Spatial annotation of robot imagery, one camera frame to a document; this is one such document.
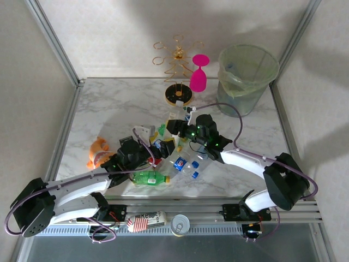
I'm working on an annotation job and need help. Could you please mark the clear bottle green cap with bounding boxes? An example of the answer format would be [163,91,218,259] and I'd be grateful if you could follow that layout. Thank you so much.
[167,100,192,122]

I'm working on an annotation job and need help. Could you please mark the green bottle white barcode label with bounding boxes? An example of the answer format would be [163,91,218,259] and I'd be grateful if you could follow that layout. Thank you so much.
[131,170,171,188]

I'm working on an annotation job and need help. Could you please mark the clear bottle pale blue label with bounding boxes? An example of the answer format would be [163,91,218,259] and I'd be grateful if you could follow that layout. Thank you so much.
[190,151,212,170]

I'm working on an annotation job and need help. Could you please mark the orange plush toy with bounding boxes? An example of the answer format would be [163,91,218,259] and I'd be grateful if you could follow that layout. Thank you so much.
[86,137,117,169]

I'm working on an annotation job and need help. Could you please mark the translucent waste bin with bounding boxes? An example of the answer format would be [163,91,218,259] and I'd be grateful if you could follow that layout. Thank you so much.
[216,43,280,118]

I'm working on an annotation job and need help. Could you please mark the pink wine glass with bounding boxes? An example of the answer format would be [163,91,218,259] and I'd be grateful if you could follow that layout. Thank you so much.
[189,53,210,93]

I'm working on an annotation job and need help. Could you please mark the white pouch flag print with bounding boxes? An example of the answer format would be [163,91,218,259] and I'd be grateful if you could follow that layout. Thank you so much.
[125,210,167,233]

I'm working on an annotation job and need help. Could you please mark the silver tin can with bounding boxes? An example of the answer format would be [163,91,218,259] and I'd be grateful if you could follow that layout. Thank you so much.
[170,214,190,237]

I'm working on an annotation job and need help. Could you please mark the small control board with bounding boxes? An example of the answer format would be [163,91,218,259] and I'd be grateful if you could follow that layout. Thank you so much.
[242,222,263,238]

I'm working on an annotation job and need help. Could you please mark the thin black cable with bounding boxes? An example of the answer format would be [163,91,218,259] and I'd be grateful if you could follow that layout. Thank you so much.
[189,141,209,153]

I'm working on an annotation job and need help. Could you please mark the gold wire glass rack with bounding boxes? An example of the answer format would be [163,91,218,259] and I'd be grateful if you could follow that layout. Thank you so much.
[152,34,205,107]

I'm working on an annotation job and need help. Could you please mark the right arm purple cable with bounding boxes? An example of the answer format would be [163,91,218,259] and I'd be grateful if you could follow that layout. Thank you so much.
[195,102,320,242]

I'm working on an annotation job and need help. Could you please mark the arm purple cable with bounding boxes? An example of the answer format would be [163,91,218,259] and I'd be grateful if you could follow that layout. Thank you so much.
[195,102,320,242]
[5,127,157,244]

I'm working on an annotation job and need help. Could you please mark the aluminium side rail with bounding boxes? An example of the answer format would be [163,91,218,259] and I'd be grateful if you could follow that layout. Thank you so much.
[269,81,338,262]
[9,80,84,262]

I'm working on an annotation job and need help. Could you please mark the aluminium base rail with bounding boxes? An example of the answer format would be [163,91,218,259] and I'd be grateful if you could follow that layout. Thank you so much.
[27,200,322,238]

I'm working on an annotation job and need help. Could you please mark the aluminium frame post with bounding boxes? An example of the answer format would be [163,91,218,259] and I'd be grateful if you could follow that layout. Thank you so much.
[269,0,324,85]
[23,0,85,87]

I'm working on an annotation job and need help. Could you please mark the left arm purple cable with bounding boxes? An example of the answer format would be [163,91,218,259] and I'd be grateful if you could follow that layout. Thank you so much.
[5,127,157,244]

